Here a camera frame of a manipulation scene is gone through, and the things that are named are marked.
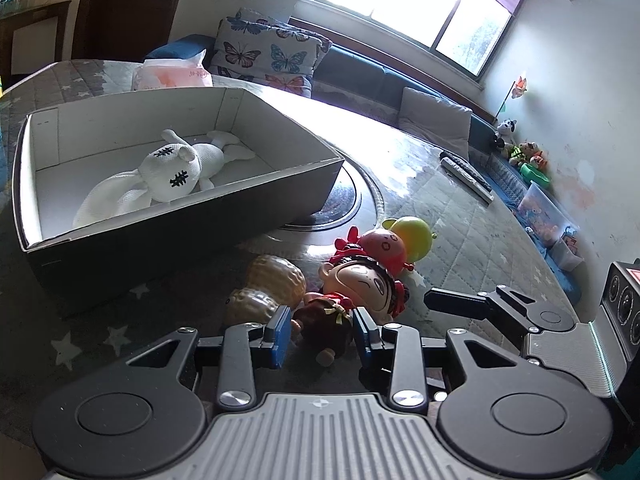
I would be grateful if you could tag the grey remote control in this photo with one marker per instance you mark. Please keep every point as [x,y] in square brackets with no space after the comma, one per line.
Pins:
[467,180]

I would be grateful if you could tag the big-head doll red dress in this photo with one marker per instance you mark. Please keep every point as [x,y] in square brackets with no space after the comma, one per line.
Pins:
[357,280]

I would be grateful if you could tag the yellow-green round toy figure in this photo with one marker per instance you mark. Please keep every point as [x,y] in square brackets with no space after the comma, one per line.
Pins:
[415,237]

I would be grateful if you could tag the blue sofa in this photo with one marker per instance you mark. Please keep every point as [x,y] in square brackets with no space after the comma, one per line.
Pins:
[360,76]

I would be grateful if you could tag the dark cardboard box white inside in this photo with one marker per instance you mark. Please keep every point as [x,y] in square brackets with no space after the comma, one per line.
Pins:
[150,252]

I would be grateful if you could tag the clear plastic storage bin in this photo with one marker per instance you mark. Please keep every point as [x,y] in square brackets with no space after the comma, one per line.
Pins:
[545,212]

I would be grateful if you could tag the black glass turntable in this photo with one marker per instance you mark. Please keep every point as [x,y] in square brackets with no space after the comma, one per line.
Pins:
[345,195]

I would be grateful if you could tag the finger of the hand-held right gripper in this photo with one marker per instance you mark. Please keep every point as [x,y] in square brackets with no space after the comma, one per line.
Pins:
[455,302]

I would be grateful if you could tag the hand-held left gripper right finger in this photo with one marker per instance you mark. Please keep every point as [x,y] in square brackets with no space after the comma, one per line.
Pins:
[363,338]

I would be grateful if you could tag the grey seat cushion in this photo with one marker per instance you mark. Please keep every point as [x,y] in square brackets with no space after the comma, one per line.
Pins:
[435,117]

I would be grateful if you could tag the pink round toy figure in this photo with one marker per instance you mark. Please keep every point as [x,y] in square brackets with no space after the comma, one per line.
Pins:
[384,247]

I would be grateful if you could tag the green plastic toy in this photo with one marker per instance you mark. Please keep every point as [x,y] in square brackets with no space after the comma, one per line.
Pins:
[535,174]

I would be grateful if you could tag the pink white tissue pack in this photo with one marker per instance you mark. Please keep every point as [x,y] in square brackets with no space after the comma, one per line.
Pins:
[170,75]

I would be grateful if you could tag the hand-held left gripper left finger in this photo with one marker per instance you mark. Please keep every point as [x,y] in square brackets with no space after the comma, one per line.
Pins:
[279,337]

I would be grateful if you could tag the black remote control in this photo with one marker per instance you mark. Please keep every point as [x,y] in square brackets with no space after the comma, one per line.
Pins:
[470,167]

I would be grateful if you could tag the small clear plastic bin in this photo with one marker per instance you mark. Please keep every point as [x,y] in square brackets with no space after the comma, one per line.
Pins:
[567,252]

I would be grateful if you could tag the butterfly print pillow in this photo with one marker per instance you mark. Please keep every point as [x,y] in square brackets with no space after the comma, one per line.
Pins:
[270,52]

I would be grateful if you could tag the black white cow plush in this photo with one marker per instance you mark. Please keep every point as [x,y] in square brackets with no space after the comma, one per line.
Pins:
[506,132]

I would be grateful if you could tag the tan peanut plush toy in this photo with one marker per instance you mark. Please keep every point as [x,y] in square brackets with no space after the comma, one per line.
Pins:
[276,275]

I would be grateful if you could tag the dark wooden sideboard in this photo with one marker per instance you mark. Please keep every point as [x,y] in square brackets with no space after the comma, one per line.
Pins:
[35,40]

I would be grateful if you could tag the white plush rabbit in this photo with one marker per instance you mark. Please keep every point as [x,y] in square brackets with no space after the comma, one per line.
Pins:
[165,170]

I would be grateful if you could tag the orange pinwheel toy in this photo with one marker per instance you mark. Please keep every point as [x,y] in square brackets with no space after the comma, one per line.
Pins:
[519,87]

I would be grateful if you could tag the dark wooden door frosted glass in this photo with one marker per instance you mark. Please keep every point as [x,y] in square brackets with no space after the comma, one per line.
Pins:
[135,15]

